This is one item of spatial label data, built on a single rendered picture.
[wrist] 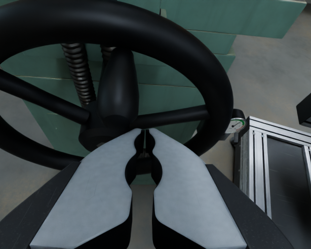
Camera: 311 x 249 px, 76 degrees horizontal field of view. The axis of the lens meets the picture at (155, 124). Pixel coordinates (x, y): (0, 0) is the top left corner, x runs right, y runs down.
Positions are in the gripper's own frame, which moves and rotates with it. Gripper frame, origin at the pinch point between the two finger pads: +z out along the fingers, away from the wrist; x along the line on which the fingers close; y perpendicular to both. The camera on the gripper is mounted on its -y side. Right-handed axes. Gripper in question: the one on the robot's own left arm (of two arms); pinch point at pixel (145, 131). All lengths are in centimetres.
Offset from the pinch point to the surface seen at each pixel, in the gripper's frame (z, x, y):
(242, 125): 29.0, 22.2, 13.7
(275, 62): 168, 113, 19
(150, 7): 12.4, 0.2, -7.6
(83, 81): 14.4, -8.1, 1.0
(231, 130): 30.1, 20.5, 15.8
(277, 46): 190, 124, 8
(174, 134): 40.7, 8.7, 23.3
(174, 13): 23.4, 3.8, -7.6
